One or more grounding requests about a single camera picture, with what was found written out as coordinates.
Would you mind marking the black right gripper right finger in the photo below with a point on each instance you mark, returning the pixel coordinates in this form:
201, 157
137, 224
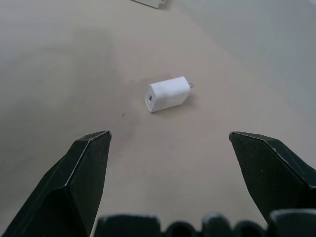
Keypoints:
271, 172

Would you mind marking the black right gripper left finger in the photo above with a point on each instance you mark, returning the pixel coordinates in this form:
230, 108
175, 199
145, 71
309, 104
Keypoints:
61, 187

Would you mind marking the white USB charger plug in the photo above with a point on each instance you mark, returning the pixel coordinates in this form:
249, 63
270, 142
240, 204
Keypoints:
166, 95

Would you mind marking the white object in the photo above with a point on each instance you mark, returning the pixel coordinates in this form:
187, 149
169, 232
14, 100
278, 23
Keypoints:
148, 2

